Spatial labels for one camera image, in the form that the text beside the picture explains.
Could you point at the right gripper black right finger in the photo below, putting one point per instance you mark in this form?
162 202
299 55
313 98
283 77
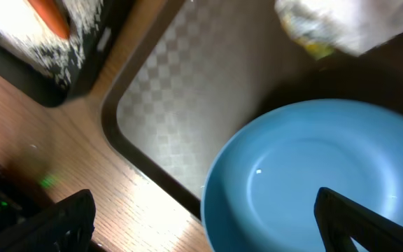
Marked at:
342 222

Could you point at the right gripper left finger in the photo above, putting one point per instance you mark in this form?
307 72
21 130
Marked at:
65 226

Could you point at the dark blue plate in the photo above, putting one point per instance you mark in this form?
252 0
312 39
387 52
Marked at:
260 191

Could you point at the yellow green snack wrapper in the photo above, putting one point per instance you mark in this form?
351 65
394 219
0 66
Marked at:
315 49

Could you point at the white paper napkin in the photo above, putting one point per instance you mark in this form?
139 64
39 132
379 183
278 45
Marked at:
351 26

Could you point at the white rice pile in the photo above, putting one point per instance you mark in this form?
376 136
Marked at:
24 34

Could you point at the orange carrot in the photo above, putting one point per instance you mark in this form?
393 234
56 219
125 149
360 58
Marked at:
50 14

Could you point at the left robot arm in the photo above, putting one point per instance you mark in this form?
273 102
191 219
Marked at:
21 197

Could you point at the brown serving tray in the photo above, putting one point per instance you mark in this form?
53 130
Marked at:
205 69

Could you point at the black plastic tray bin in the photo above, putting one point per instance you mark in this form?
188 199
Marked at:
44 90

